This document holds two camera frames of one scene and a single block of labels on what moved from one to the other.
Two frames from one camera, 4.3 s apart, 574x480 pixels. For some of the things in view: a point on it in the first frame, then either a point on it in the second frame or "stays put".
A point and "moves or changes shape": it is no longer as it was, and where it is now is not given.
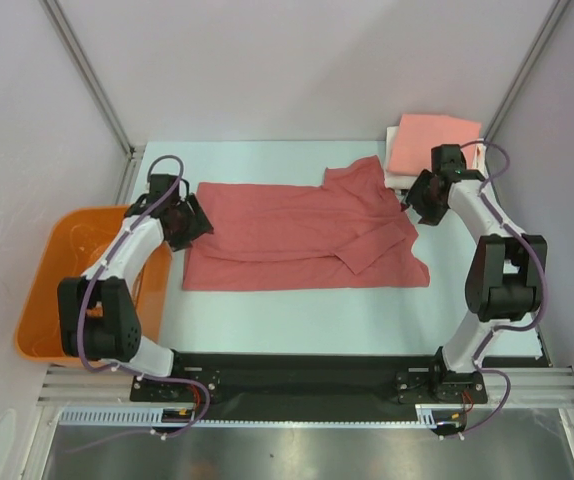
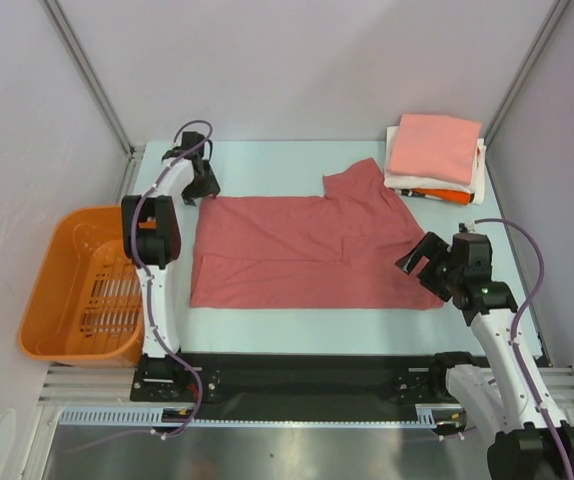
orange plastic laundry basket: [73, 243] stays put
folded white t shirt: [413, 182] stays put
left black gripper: [198, 224] to [210, 187]
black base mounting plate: [303, 386] stays put
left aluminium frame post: [130, 147] stays put
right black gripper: [431, 216] to [435, 248]
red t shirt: [350, 232] moves or changes shape
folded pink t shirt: [416, 134] stays put
